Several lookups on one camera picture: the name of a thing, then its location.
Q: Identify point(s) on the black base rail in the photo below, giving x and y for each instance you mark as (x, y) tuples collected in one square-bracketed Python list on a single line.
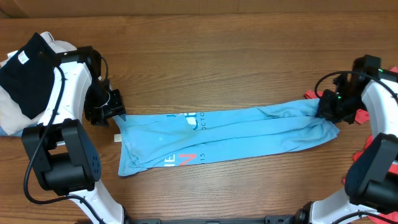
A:
[(269, 219)]

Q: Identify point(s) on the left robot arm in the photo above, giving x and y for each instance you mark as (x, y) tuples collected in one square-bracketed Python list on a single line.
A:
[(63, 162)]

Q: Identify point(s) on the folded beige garment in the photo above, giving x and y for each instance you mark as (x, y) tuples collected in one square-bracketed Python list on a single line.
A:
[(12, 119)]

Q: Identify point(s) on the light blue t-shirt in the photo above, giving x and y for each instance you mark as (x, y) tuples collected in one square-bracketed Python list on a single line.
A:
[(171, 140)]

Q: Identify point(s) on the red t-shirt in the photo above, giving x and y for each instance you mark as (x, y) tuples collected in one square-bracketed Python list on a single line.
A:
[(360, 115)]

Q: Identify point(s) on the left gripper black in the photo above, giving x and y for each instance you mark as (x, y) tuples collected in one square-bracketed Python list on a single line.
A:
[(117, 107)]

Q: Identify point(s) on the folded black shirt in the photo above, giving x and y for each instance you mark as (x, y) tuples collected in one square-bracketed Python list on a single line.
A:
[(28, 76)]

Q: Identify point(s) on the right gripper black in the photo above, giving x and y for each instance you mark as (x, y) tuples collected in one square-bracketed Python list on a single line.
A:
[(324, 111)]

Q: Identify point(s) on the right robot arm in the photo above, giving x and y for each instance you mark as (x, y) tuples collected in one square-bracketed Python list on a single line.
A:
[(370, 185)]

